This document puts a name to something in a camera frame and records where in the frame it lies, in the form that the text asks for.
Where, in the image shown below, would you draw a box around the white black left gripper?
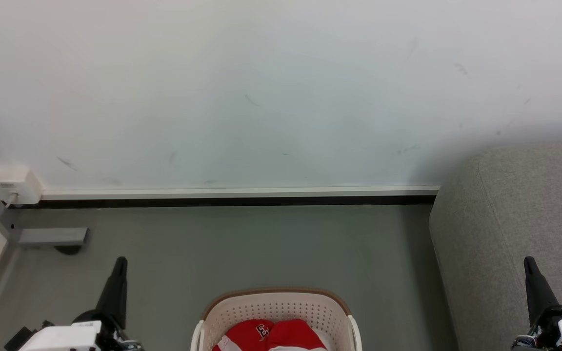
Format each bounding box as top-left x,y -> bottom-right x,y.
18,257 -> 143,351

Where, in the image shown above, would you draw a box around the red garment with chest logo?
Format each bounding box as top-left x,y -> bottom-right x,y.
212,319 -> 274,351

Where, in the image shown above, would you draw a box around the grey fabric sofa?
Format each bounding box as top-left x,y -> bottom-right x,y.
429,143 -> 562,351

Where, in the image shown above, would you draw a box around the grey metal foot bar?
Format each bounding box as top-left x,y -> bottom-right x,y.
18,227 -> 89,247

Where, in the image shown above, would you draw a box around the black baseboard strip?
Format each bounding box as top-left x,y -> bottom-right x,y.
8,195 -> 438,209

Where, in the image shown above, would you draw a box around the cream perforated plastic laundry basket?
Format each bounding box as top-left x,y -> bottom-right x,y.
191,287 -> 362,351

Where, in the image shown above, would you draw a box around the white wall socket box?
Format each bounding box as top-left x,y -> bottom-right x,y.
0,165 -> 43,206

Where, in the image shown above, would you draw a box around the white wall trim strip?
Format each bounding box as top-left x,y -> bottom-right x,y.
41,185 -> 441,199

